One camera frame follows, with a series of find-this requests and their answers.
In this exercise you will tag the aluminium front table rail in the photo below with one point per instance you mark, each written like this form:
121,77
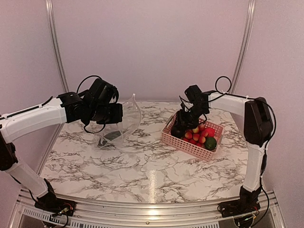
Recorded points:
90,213

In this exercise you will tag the red strawberry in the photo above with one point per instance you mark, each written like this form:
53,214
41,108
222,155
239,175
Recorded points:
209,132

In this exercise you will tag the dark purple eggplant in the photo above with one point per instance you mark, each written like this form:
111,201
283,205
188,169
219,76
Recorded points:
177,131

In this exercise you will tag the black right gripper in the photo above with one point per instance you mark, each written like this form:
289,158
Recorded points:
180,117

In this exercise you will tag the green cucumber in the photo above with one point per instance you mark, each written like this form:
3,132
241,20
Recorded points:
112,138

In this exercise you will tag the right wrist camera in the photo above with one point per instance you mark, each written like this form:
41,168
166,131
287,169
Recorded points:
184,104

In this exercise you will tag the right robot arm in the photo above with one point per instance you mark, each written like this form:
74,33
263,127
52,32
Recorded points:
258,130

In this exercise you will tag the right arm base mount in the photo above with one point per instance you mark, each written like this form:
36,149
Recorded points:
235,208

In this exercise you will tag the left aluminium corner post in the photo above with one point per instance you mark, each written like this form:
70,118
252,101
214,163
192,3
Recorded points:
55,43

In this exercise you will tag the pink plastic basket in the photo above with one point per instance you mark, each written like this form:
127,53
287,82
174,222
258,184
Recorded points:
187,147

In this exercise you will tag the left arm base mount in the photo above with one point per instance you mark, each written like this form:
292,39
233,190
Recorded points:
57,206

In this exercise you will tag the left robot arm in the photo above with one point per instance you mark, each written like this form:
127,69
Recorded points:
97,104

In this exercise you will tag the green avocado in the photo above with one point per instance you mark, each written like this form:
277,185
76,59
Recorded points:
210,143

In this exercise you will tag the clear zip top bag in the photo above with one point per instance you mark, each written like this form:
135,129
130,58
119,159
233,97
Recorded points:
131,120

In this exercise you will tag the bunch of red lychees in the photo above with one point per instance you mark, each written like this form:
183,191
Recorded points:
196,136

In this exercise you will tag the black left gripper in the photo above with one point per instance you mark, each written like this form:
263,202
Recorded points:
117,117

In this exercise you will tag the right aluminium corner post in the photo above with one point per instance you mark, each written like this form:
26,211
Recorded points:
244,44

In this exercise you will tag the aluminium corner post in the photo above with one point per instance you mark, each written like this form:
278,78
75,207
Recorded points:
244,44
55,43

